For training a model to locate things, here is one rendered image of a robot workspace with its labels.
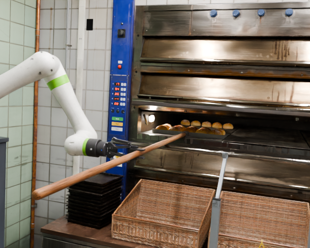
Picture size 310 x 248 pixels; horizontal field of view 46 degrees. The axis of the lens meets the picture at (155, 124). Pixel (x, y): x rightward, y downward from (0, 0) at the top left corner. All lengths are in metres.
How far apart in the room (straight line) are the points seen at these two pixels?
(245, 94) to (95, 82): 1.12
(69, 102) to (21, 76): 0.29
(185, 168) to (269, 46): 0.99
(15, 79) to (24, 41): 1.17
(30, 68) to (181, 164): 1.28
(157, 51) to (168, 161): 0.79
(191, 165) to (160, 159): 0.23
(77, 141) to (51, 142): 1.19
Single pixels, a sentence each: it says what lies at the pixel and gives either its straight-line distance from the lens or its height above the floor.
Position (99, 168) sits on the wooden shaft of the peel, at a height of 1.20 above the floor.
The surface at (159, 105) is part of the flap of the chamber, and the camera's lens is 2.44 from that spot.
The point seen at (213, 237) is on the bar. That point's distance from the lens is 2.03.
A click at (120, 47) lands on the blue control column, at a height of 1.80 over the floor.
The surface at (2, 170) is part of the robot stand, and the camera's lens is 2.16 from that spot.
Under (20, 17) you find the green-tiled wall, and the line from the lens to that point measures 2.98.
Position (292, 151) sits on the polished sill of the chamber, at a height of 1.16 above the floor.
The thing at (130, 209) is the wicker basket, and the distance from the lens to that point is 2.57.
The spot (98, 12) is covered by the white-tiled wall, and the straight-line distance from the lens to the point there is 2.86.
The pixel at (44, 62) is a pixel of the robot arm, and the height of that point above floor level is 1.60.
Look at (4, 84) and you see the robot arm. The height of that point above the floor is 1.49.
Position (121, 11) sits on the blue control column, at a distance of 2.74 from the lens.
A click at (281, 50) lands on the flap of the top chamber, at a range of 2.49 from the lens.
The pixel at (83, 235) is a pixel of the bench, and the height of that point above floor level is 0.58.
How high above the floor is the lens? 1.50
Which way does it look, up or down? 5 degrees down
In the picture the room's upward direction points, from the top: 3 degrees clockwise
